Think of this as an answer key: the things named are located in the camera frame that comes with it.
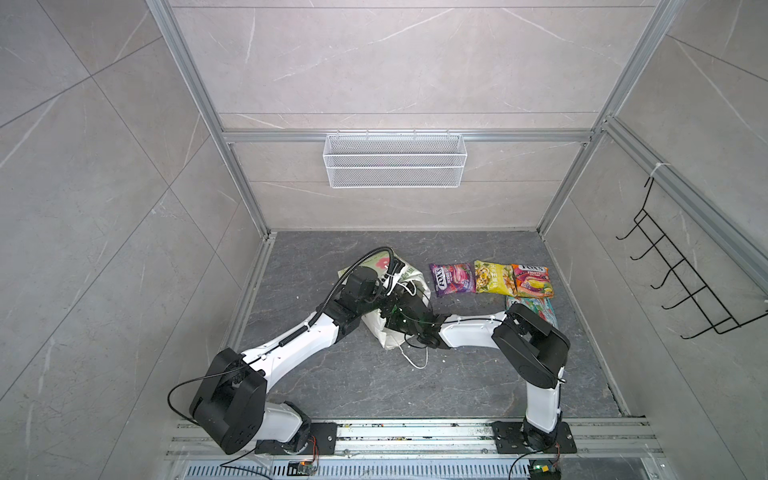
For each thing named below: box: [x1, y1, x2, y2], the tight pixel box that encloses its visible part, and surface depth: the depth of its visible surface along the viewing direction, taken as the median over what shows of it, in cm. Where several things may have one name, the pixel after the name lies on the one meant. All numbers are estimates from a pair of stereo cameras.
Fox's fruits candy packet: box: [511, 264, 554, 298], surface depth 103 cm
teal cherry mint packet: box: [506, 296, 558, 328], surface depth 97 cm
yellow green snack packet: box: [474, 260, 518, 296], surface depth 103 cm
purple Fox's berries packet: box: [429, 262, 477, 297], surface depth 105 cm
